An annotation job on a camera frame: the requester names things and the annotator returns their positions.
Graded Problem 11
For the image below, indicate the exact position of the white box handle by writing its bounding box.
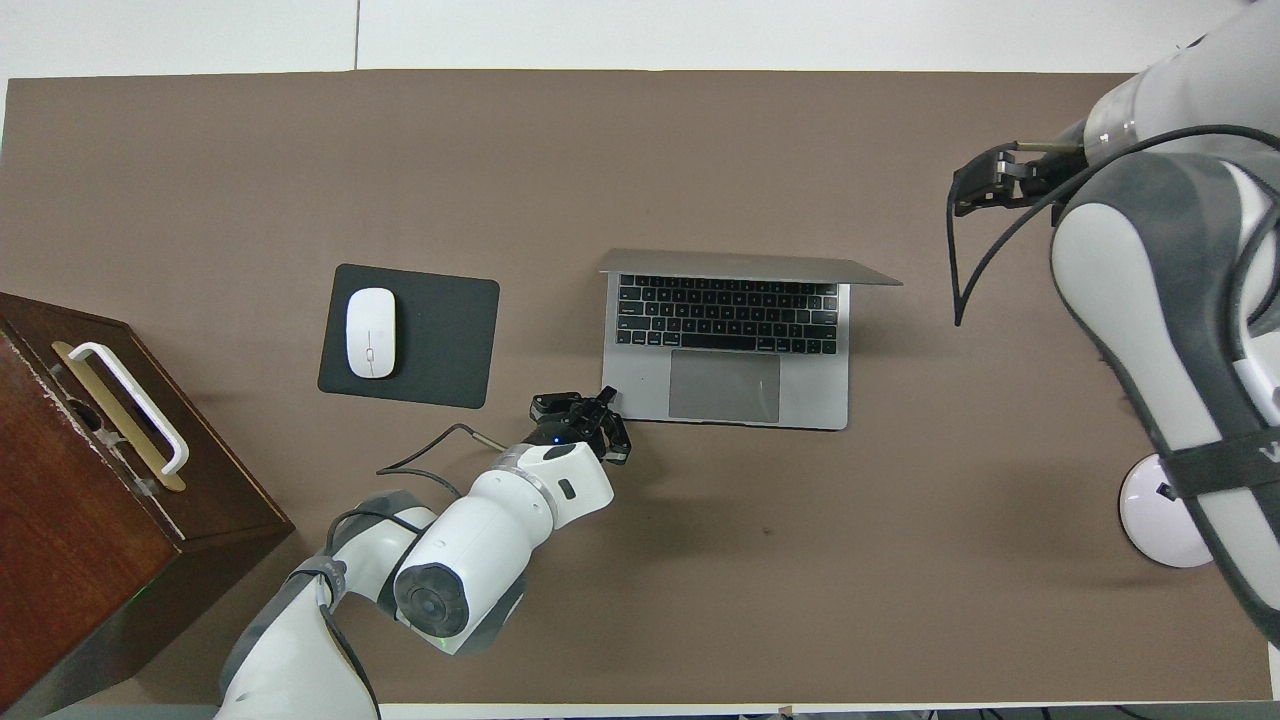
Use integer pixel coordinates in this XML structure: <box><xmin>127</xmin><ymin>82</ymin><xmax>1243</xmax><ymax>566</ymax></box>
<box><xmin>68</xmin><ymin>342</ymin><xmax>191</xmax><ymax>476</ymax></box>

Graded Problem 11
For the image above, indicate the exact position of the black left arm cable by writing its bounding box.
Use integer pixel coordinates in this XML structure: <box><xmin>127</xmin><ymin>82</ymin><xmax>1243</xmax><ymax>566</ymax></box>
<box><xmin>320</xmin><ymin>423</ymin><xmax>506</xmax><ymax>720</ymax></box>

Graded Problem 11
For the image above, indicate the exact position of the dark brown wooden box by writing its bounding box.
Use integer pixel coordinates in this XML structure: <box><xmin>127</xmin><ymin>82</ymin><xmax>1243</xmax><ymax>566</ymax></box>
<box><xmin>0</xmin><ymin>292</ymin><xmax>296</xmax><ymax>719</ymax></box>

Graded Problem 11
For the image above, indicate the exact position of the white desk lamp base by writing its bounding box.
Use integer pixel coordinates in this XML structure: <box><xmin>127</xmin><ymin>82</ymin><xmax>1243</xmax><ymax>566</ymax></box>
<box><xmin>1118</xmin><ymin>452</ymin><xmax>1216</xmax><ymax>569</ymax></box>

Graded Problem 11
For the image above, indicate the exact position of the black mouse pad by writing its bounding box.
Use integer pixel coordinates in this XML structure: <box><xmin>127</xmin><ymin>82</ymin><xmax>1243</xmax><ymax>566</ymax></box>
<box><xmin>317</xmin><ymin>263</ymin><xmax>501</xmax><ymax>410</ymax></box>

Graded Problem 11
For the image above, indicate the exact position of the brown table mat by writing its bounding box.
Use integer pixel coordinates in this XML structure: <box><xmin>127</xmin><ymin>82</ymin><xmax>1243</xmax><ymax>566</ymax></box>
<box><xmin>0</xmin><ymin>68</ymin><xmax>1273</xmax><ymax>706</ymax></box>

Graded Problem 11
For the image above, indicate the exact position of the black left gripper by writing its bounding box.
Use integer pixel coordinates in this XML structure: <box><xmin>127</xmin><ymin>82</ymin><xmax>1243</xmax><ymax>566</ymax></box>
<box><xmin>525</xmin><ymin>385</ymin><xmax>633</xmax><ymax>465</ymax></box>

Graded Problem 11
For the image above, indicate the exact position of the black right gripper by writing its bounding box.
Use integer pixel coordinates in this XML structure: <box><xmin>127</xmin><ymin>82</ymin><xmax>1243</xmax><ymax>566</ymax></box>
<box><xmin>952</xmin><ymin>145</ymin><xmax>1086</xmax><ymax>216</ymax></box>

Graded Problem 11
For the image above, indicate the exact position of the grey Apple laptop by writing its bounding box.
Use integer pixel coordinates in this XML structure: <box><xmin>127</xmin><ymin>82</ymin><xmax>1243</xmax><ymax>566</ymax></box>
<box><xmin>598</xmin><ymin>248</ymin><xmax>903</xmax><ymax>431</ymax></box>

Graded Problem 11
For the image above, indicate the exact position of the white computer mouse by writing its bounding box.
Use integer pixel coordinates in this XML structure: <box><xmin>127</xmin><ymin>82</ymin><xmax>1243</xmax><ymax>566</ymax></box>
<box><xmin>345</xmin><ymin>287</ymin><xmax>398</xmax><ymax>380</ymax></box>

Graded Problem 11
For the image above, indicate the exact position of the brass handle plate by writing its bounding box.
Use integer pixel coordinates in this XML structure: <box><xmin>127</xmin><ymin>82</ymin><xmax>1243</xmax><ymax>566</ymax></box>
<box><xmin>50</xmin><ymin>340</ymin><xmax>189</xmax><ymax>494</ymax></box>

